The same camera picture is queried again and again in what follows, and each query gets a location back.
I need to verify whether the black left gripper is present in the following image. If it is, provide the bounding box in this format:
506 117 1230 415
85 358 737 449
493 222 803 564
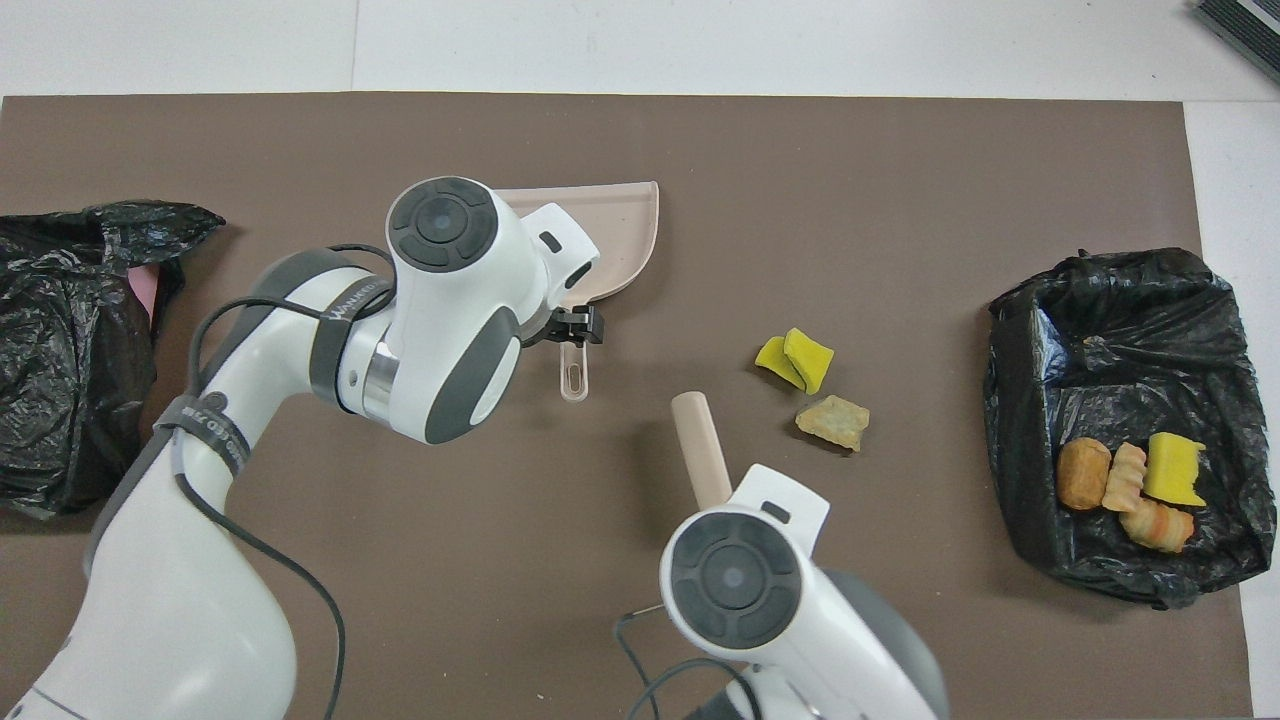
518 305 608 349

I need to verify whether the beige plastic dustpan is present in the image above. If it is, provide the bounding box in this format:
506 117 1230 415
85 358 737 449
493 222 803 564
495 180 661 403

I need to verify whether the beige hand brush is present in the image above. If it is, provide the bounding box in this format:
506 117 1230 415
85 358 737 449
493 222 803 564
670 391 734 509

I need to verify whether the round brown bun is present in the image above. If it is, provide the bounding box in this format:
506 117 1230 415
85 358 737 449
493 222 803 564
1057 437 1113 512

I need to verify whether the pale ridged bread piece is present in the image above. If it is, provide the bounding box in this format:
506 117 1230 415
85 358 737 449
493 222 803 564
1102 442 1149 514

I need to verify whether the yellow sponge with green pad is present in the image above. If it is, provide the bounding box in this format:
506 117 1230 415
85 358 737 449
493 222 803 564
1143 432 1208 508

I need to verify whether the striped orange bread roll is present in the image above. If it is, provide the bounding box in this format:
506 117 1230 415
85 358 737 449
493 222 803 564
1119 500 1196 554

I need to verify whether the black bag over pink bin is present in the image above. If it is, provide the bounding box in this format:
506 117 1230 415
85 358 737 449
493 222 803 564
0 200 227 518

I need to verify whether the black bag-lined bin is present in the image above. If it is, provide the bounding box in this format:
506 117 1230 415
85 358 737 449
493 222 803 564
983 247 1278 610

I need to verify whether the brown table mat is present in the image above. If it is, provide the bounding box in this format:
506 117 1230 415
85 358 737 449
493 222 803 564
0 92 1257 720

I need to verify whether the dark grey ribbed device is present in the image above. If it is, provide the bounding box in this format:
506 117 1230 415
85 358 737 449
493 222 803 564
1190 0 1280 86

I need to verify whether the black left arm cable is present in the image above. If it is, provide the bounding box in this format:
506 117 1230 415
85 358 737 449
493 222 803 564
170 243 401 720

